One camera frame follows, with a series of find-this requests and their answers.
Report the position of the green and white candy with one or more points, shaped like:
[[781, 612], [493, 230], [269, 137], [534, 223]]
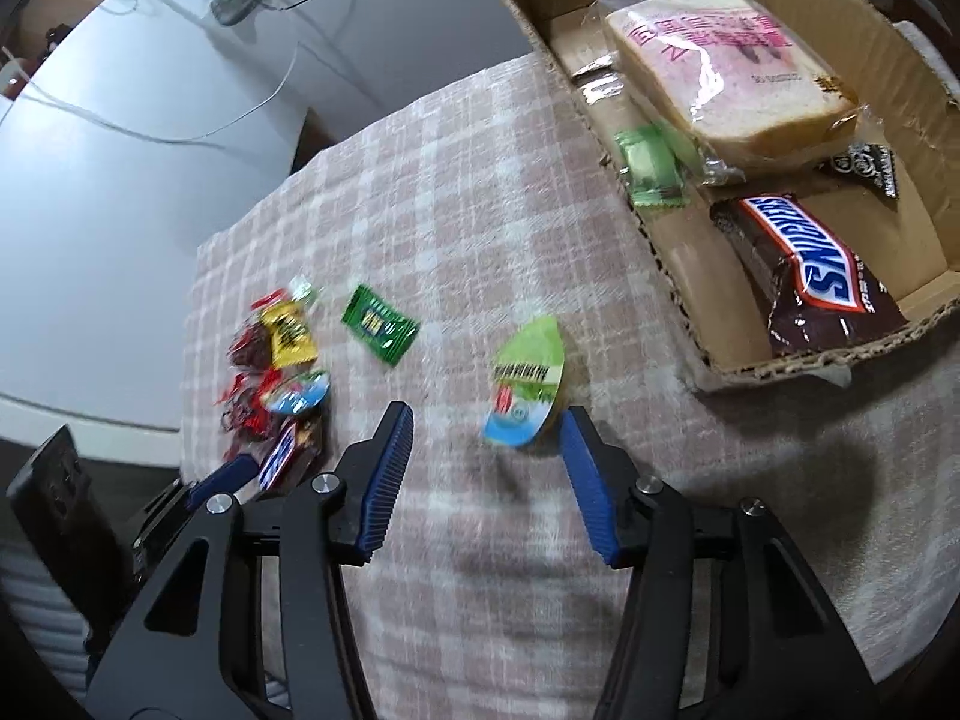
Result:
[[304, 291]]

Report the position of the packed sliced bread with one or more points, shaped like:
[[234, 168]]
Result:
[[720, 67]]

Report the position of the wooden wall shelf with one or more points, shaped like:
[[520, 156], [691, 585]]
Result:
[[37, 45]]

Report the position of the large brown chocolate bar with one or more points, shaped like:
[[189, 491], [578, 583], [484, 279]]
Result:
[[810, 277]]

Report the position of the light green candy packet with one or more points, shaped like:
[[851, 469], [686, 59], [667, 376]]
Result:
[[651, 165]]

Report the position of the small brown chocolate bar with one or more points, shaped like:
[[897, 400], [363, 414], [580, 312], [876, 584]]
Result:
[[285, 457]]

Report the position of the cardboard box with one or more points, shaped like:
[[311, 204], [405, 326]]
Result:
[[911, 127]]

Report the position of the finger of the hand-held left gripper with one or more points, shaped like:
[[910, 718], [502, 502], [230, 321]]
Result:
[[225, 476]]

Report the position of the black snack packet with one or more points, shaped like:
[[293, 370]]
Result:
[[862, 169]]

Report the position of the green lid jelly cup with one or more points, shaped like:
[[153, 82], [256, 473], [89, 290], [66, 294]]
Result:
[[529, 382]]

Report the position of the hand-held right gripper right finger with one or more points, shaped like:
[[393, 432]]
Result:
[[592, 487]]

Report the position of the striped grey cloth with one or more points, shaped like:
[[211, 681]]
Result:
[[37, 600]]

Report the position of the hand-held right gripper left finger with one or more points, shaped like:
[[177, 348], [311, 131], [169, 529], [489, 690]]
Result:
[[379, 480]]

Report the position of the dark green candy packet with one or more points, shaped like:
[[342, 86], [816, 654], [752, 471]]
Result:
[[379, 322]]

